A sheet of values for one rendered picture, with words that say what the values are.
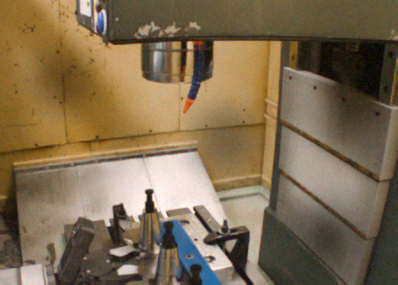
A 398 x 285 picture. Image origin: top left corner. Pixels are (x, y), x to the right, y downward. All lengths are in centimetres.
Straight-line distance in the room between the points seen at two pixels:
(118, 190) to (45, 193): 33
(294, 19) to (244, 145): 165
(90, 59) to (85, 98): 18
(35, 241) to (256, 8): 140
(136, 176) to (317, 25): 146
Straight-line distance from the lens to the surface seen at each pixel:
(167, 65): 90
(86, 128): 203
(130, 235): 81
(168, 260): 64
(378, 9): 82
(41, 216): 190
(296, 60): 134
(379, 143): 106
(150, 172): 206
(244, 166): 236
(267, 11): 68
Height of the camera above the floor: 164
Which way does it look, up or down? 24 degrees down
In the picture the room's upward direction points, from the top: straight up
